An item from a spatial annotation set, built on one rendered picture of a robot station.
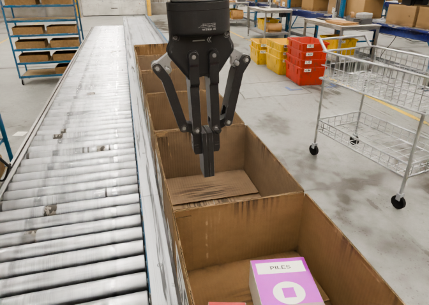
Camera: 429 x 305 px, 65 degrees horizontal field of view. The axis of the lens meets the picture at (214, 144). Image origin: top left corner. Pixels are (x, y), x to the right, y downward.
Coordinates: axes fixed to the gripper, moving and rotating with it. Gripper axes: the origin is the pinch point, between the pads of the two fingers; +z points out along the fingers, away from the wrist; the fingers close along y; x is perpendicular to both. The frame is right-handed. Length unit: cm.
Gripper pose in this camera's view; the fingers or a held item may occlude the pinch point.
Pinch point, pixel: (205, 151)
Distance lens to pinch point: 48.8
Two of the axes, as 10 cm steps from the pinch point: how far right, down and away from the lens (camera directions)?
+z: 0.4, 9.0, 4.4
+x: -2.5, -4.1, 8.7
